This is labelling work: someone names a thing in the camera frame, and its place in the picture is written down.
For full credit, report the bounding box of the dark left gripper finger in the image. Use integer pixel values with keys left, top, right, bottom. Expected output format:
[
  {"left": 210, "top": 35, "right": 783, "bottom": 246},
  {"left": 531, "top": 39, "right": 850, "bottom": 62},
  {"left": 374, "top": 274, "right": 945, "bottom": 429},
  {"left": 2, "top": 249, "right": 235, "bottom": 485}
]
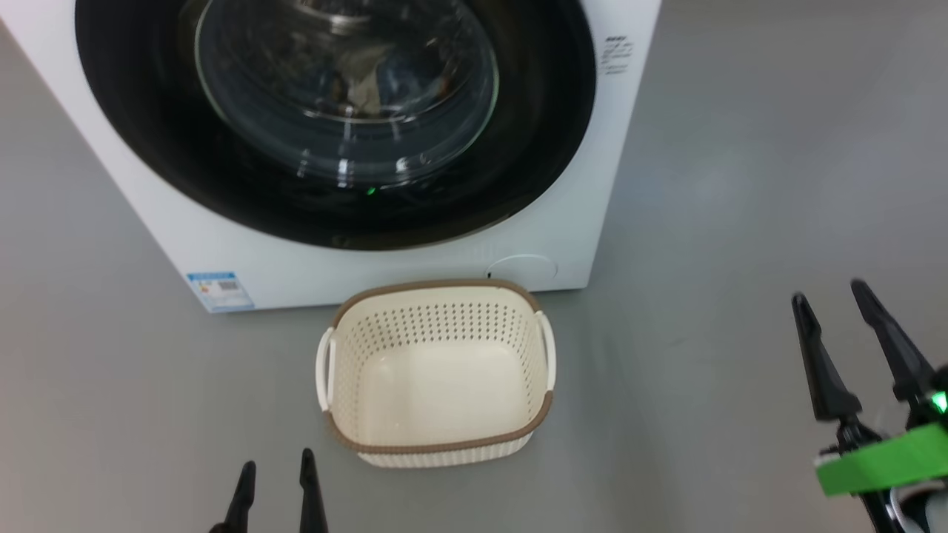
[
  {"left": 298, "top": 448, "right": 329, "bottom": 533},
  {"left": 209, "top": 460, "right": 257, "bottom": 533}
]

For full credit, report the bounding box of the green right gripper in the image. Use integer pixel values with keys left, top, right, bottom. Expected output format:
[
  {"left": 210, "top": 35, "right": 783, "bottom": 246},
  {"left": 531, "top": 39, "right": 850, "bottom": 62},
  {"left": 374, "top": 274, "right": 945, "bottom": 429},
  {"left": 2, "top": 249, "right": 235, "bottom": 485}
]
[{"left": 791, "top": 279, "right": 948, "bottom": 533}]

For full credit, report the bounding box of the black glass washing machine door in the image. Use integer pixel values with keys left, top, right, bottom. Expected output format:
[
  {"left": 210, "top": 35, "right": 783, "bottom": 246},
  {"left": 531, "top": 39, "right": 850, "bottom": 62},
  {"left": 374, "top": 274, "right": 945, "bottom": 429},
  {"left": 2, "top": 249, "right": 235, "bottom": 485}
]
[{"left": 74, "top": 0, "right": 598, "bottom": 251}]

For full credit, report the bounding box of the cream fabric garment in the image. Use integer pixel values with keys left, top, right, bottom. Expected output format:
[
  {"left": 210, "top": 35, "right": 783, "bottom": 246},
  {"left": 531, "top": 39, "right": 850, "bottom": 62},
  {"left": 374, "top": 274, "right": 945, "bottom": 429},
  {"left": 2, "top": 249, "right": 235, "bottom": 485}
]
[{"left": 344, "top": 67, "right": 397, "bottom": 115}]

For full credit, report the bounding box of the cream perforated laundry basket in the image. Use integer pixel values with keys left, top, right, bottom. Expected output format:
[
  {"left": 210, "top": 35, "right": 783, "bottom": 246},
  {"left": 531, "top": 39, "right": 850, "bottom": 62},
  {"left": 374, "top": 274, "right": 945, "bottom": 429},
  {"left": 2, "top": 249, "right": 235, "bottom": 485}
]
[{"left": 316, "top": 279, "right": 557, "bottom": 469}]

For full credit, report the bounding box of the white washing machine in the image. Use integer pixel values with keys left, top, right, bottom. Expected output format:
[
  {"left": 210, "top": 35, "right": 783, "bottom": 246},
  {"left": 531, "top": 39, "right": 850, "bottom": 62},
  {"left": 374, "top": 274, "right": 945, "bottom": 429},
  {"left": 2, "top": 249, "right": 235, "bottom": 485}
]
[{"left": 0, "top": 0, "right": 662, "bottom": 315}]

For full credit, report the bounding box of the blue energy label sticker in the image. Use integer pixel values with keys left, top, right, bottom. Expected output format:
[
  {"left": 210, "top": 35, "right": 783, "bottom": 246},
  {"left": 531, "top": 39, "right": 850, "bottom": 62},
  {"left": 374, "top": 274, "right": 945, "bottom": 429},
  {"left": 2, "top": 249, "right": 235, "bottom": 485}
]
[{"left": 185, "top": 271, "right": 256, "bottom": 312}]

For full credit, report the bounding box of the round white filter cover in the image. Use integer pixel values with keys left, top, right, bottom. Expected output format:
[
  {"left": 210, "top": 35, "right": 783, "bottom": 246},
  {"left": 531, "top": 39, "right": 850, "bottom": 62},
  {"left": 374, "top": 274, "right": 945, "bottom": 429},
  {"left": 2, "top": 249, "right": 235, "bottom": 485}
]
[{"left": 487, "top": 254, "right": 558, "bottom": 282}]

